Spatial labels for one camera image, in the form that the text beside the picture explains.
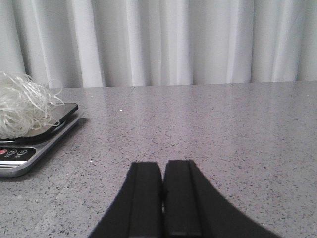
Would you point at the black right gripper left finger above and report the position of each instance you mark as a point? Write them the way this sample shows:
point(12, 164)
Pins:
point(136, 211)

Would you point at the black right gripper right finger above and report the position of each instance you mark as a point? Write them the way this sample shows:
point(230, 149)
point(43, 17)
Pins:
point(195, 209)

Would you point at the white vermicelli noodle bundle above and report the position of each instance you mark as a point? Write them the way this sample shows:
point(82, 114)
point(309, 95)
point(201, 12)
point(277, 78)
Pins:
point(25, 105)

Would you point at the black silver kitchen scale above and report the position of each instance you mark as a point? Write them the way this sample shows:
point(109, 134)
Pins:
point(19, 155)

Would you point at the white pleated curtain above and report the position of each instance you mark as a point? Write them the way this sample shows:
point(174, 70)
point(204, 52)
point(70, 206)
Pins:
point(98, 43)

